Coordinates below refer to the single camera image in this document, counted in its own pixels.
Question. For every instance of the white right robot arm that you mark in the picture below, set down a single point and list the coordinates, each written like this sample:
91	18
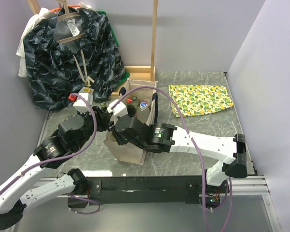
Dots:
230	152

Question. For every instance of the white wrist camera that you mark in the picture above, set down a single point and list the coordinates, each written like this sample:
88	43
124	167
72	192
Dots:
117	108
79	104

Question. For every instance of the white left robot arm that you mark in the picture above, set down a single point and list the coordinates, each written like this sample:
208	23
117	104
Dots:
16	195

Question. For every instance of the lemon print cloth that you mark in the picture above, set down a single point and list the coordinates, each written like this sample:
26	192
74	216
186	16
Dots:
198	100

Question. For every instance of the green glass bottle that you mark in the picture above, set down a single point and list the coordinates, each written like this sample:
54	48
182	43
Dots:
103	106

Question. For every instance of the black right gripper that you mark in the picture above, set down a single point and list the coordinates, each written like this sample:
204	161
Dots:
116	135

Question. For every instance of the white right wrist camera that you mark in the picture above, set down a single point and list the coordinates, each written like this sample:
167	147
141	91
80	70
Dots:
117	108

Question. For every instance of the dark patterned hanging jacket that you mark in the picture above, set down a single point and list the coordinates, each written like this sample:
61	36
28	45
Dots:
51	66

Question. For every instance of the clear soda water bottle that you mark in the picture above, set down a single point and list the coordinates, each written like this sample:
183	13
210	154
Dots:
136	102

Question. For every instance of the silver red soda can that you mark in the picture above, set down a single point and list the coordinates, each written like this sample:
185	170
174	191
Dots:
148	102

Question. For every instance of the dark cola glass bottle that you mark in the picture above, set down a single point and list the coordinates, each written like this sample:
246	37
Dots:
130	107

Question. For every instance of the beige canvas tote bag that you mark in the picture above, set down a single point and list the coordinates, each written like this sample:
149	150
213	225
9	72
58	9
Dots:
129	152

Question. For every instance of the wooden clothes hanger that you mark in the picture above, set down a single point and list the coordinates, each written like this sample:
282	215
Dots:
66	25

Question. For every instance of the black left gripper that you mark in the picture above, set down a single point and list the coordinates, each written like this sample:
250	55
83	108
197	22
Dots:
103	119

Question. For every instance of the wooden clothes rack stand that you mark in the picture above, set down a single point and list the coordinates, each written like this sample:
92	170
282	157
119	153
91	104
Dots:
138	73

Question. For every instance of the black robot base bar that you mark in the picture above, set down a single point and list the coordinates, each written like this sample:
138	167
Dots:
144	189

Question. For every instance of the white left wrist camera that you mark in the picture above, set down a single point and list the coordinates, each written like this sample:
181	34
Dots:
79	104

